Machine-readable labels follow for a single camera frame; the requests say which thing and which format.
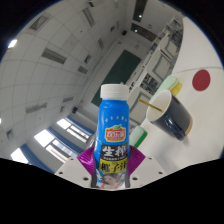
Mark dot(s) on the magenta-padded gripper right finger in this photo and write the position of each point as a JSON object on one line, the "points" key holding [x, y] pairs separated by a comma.
{"points": [[136, 160]]}

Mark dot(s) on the bright window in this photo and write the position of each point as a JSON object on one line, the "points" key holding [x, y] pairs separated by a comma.
{"points": [[43, 137], [63, 123], [18, 155]]}

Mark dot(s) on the dark wide wall window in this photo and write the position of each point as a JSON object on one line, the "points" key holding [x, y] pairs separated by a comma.
{"points": [[141, 31]]}

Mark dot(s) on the blue drink bottle white cap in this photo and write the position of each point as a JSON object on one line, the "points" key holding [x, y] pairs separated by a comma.
{"points": [[113, 120]]}

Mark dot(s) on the dark door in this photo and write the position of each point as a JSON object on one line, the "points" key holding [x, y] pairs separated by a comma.
{"points": [[140, 10]]}

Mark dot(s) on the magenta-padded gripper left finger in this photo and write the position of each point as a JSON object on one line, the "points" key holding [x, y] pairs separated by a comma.
{"points": [[86, 160]]}

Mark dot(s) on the gold stirring stick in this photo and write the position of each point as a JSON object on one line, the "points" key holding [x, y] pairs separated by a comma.
{"points": [[150, 104]]}

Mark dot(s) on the blue curtain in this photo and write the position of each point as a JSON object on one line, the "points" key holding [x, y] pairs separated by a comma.
{"points": [[66, 141], [81, 126], [33, 156]]}

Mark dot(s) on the green chalkboard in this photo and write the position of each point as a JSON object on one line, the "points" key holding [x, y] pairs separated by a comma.
{"points": [[116, 73]]}

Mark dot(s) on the group of ceiling lights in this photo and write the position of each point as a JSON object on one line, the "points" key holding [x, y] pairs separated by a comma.
{"points": [[53, 56]]}

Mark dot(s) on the dark blue mug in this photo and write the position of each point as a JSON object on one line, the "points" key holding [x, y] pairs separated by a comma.
{"points": [[173, 120]]}

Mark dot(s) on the group of classroom chairs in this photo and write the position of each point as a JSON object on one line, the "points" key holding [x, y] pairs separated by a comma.
{"points": [[161, 66]]}

